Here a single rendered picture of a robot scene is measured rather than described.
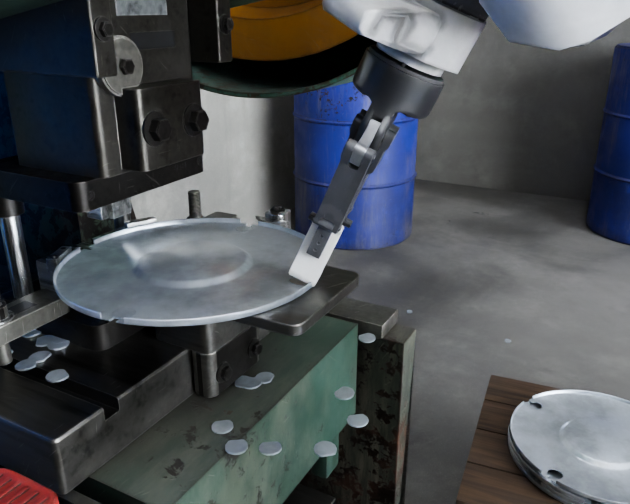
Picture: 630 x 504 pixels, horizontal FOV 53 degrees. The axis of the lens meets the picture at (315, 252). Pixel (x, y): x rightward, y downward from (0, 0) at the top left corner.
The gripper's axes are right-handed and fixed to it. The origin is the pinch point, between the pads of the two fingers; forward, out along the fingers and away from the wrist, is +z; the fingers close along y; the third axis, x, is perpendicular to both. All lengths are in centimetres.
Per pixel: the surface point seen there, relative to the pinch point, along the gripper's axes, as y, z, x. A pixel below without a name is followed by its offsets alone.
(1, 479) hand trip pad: -30.3, 10.8, 10.1
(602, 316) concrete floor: 165, 49, -94
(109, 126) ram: -2.5, -2.8, 23.2
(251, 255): 6.0, 7.2, 6.8
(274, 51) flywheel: 36.6, -8.5, 20.8
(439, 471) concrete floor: 68, 70, -46
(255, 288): -2.4, 5.7, 3.7
